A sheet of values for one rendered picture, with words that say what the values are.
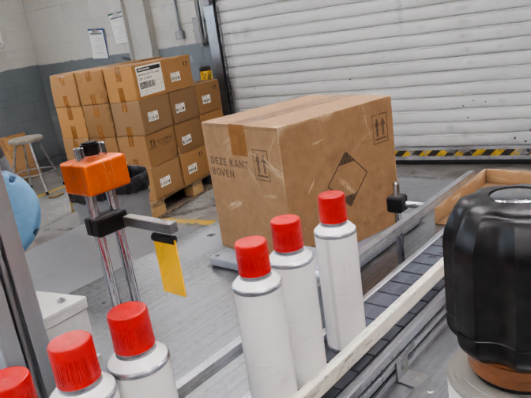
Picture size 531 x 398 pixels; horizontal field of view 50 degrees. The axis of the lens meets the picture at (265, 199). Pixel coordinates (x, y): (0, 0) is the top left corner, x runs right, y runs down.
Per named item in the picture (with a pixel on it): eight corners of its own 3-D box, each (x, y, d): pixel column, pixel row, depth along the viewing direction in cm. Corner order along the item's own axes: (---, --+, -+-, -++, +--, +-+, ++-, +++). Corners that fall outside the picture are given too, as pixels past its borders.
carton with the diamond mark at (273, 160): (295, 272, 105) (276, 127, 97) (221, 245, 123) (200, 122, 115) (401, 222, 122) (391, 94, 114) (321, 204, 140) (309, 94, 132)
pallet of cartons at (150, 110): (158, 221, 429) (126, 65, 396) (76, 218, 469) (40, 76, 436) (237, 175, 529) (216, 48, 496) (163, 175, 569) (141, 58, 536)
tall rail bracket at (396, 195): (428, 275, 100) (423, 186, 96) (390, 269, 105) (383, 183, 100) (436, 268, 103) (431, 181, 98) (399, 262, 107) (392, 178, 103)
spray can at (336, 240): (354, 358, 71) (337, 202, 65) (319, 348, 74) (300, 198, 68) (374, 339, 75) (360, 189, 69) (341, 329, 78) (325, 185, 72)
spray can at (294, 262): (312, 399, 65) (289, 230, 59) (276, 385, 68) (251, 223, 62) (337, 374, 68) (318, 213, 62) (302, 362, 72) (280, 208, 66)
